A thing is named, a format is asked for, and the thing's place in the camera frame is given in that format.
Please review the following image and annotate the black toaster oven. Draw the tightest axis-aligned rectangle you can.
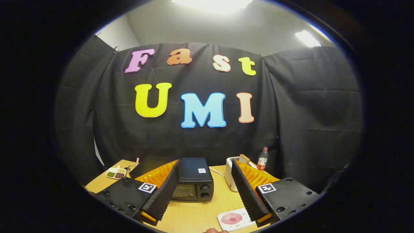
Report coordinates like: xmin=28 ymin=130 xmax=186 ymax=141
xmin=168 ymin=158 xmax=214 ymax=203

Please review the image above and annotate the small ceiling light panel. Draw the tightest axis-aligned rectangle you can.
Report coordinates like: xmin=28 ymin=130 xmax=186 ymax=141
xmin=295 ymin=30 xmax=321 ymax=48

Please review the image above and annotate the red label water bottle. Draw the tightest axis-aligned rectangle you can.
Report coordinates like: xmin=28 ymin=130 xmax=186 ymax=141
xmin=257 ymin=147 xmax=269 ymax=171

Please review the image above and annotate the pink ham slice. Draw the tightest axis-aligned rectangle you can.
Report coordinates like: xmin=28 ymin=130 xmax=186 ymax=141
xmin=221 ymin=213 xmax=243 ymax=225

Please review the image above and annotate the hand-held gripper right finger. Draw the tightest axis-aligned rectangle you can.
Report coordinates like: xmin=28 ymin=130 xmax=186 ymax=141
xmin=231 ymin=159 xmax=321 ymax=227

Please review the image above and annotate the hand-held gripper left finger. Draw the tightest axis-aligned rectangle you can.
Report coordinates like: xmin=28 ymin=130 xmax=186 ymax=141
xmin=94 ymin=159 xmax=181 ymax=226

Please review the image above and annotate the black backdrop cloth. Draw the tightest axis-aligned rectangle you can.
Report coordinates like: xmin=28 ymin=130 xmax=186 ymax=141
xmin=55 ymin=35 xmax=363 ymax=194

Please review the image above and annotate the white square plate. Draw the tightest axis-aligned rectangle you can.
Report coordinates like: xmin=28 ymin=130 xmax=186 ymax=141
xmin=217 ymin=208 xmax=257 ymax=232

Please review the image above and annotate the white toaster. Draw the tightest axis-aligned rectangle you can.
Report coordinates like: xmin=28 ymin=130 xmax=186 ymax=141
xmin=225 ymin=157 xmax=259 ymax=192

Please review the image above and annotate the white divided bean dish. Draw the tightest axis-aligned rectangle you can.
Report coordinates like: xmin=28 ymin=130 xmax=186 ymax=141
xmin=106 ymin=166 xmax=127 ymax=179

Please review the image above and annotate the large ceiling light panel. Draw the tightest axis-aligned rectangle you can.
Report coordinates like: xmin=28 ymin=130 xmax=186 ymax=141
xmin=171 ymin=0 xmax=254 ymax=13

